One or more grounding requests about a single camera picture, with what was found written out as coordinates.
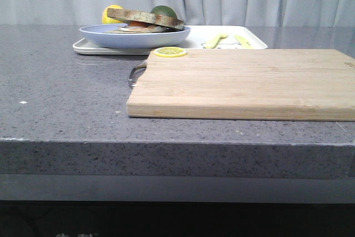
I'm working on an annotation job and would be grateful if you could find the metal cutting board handle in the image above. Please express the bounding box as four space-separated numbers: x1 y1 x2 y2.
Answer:
128 60 147 88

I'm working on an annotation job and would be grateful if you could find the wooden cutting board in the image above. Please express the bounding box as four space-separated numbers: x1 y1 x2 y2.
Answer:
126 49 354 122

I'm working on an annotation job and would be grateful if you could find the green lime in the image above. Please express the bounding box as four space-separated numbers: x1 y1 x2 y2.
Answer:
150 5 178 19

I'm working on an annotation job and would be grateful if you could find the light blue round plate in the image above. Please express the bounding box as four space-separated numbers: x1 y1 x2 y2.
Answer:
79 24 191 49

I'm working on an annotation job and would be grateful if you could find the fried egg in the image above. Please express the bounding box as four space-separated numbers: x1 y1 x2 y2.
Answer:
126 22 152 27

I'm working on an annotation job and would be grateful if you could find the bread slice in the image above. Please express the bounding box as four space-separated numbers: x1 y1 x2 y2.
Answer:
107 24 168 34
106 8 184 30

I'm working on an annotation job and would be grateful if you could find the left yellow lemon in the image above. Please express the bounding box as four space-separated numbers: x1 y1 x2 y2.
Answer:
101 4 125 25

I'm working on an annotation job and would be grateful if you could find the white bear-print tray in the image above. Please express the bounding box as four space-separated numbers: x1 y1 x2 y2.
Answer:
73 26 267 56

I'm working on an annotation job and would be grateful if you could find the yellow plastic knife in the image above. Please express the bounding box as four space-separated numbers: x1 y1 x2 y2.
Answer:
234 35 253 49

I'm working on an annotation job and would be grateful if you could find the yellow lemon slice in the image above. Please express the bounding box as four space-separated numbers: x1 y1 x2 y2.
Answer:
153 47 187 58

